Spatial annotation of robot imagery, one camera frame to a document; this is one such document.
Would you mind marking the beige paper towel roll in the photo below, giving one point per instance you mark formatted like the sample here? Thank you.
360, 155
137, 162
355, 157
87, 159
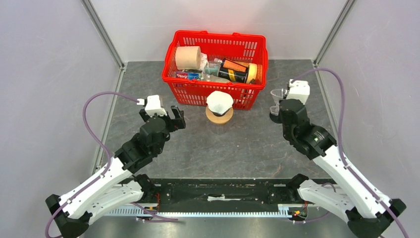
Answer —
188, 57

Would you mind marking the black orange can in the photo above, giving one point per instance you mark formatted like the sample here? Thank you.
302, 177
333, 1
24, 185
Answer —
232, 71

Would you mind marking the round wooden dripper holder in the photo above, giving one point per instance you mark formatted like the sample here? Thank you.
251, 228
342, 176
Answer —
219, 120

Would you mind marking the white slotted cable duct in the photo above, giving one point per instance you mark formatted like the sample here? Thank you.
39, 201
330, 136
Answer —
131, 211

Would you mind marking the aluminium frame post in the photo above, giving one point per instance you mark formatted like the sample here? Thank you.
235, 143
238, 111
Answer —
344, 13
95, 18

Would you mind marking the white paper coffee filter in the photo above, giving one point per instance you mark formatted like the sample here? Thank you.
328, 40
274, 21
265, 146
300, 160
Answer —
219, 102

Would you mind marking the dark red black cup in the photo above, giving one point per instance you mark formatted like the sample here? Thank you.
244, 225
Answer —
275, 118

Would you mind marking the left aluminium frame post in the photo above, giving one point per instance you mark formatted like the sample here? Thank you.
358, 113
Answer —
95, 18

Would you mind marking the red plastic shopping basket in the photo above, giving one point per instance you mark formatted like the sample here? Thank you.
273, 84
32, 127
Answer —
247, 48

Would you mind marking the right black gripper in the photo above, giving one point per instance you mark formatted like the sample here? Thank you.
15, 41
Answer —
280, 117

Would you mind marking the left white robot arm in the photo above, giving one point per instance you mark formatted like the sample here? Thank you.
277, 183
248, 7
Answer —
114, 184

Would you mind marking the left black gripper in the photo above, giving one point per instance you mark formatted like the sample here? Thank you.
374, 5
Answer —
176, 123

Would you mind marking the blue red small box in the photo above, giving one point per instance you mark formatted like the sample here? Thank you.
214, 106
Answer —
189, 75

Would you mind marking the clear glass dripper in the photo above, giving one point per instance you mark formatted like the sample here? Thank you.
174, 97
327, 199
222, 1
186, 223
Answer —
278, 96

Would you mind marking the right aluminium frame post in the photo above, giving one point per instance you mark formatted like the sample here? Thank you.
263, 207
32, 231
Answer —
344, 13

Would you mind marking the clear plastic bottle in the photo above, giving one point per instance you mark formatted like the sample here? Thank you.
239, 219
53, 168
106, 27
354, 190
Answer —
211, 69

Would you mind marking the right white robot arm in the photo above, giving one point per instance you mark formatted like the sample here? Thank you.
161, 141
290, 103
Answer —
365, 209

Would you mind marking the glass beaker carafe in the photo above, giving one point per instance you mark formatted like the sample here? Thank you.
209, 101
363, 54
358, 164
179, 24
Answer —
218, 129

